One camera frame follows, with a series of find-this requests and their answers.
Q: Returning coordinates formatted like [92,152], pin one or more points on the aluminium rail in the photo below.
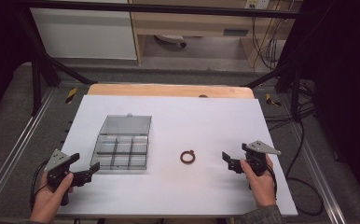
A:
[16,146]
[321,174]

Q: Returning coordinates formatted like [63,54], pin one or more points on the person's left hand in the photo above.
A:
[49,199]

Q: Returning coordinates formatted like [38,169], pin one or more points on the black metal frame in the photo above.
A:
[168,8]

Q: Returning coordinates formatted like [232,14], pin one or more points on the white cabinet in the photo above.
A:
[85,34]

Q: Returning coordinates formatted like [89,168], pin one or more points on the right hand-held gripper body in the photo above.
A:
[257,157]

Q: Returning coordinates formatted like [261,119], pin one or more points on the yellow black striped tape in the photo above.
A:
[71,95]
[271,100]

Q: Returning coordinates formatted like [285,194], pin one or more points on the white chair base with caster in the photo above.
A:
[172,39]

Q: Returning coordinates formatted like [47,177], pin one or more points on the white wall socket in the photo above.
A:
[257,4]

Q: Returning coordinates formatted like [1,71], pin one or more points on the person's right hand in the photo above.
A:
[260,186]

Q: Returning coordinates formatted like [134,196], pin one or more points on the light wooden desk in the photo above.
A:
[193,21]

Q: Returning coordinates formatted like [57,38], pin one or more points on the wooden table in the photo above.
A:
[168,90]

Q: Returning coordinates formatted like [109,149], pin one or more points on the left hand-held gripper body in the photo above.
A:
[57,169]

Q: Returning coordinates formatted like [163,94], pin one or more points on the clear plastic compartment box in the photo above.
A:
[122,144]

